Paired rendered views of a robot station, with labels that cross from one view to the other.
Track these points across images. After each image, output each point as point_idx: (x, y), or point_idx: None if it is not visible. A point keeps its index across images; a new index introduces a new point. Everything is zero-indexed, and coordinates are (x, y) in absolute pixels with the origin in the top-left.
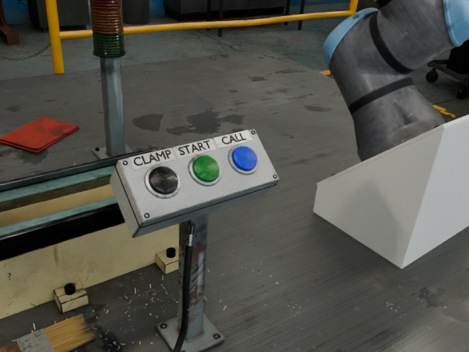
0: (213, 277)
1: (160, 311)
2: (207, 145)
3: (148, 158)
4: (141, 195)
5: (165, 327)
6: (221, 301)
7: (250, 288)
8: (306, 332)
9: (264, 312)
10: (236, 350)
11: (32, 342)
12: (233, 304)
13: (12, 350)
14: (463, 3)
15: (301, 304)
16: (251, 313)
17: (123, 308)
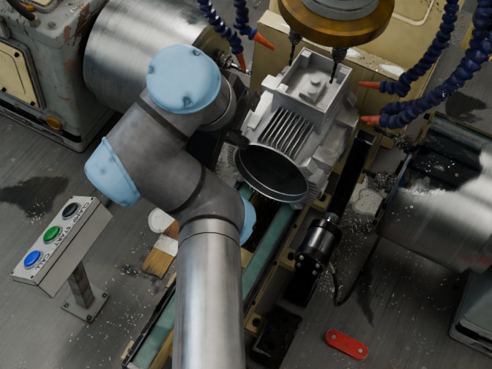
0: (94, 359)
1: (115, 309)
2: (56, 243)
3: (83, 209)
4: (77, 199)
5: (102, 295)
6: (77, 340)
7: (61, 364)
8: (6, 343)
9: (42, 345)
10: (50, 304)
11: (171, 246)
12: (66, 340)
13: (177, 236)
14: None
15: (15, 368)
16: (50, 340)
17: (140, 298)
